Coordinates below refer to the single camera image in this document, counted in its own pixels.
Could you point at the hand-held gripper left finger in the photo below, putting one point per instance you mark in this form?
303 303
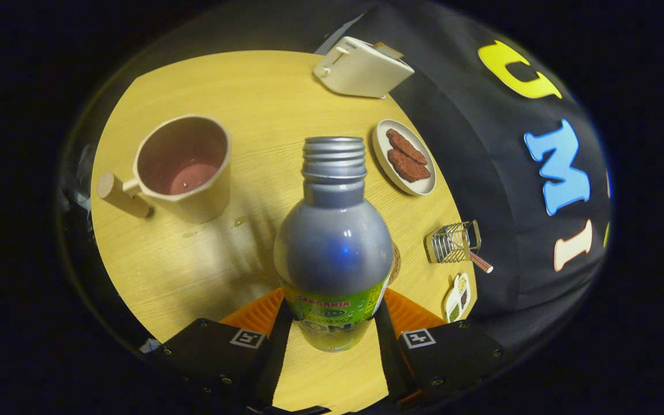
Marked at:
271 357

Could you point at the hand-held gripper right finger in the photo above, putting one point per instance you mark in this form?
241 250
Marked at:
391 357

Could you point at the round brown coaster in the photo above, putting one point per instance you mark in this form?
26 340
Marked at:
396 262

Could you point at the silver juice bottle green label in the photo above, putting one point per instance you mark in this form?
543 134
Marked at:
334 248

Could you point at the white divided dish with grains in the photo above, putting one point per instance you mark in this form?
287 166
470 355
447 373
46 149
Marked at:
457 300

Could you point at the wooden table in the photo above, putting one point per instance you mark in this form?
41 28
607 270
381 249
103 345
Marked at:
193 271

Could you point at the brown meat slice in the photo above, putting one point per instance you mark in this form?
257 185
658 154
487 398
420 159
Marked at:
410 167
406 146

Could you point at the round white plate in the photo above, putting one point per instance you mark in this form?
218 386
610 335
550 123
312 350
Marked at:
383 153

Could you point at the white toaster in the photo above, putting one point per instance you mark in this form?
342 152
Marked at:
361 72

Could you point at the toast slice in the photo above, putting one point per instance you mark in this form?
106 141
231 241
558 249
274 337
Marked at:
388 50

